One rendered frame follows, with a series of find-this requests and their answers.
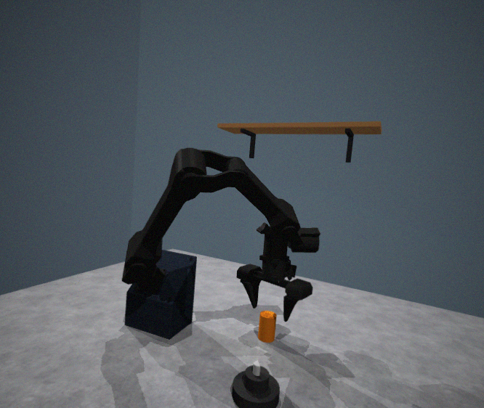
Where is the orange knob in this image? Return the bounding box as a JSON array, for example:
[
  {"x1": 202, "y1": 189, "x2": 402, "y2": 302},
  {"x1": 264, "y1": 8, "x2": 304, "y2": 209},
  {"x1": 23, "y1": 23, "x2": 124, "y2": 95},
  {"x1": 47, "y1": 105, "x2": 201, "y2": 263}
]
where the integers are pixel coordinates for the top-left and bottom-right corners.
[{"x1": 258, "y1": 311, "x2": 276, "y2": 343}]

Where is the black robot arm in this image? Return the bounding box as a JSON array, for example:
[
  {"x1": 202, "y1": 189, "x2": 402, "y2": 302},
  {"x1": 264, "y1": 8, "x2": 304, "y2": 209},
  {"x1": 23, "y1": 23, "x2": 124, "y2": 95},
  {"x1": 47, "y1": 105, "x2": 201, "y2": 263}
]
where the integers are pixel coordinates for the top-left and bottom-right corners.
[{"x1": 122, "y1": 148, "x2": 320, "y2": 293}]

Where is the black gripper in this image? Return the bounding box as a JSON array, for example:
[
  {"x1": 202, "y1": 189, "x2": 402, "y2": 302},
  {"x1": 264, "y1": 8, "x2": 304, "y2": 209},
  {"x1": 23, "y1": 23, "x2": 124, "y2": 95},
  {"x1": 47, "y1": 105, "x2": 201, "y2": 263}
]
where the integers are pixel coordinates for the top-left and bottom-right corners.
[{"x1": 237, "y1": 251, "x2": 312, "y2": 322}]

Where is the dark grey round pedestal with silver shaft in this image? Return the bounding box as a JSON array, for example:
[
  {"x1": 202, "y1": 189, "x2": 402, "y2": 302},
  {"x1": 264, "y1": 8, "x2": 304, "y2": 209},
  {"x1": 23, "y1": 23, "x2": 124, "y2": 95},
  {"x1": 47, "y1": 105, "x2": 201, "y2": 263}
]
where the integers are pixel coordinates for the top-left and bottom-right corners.
[{"x1": 232, "y1": 361, "x2": 280, "y2": 408}]

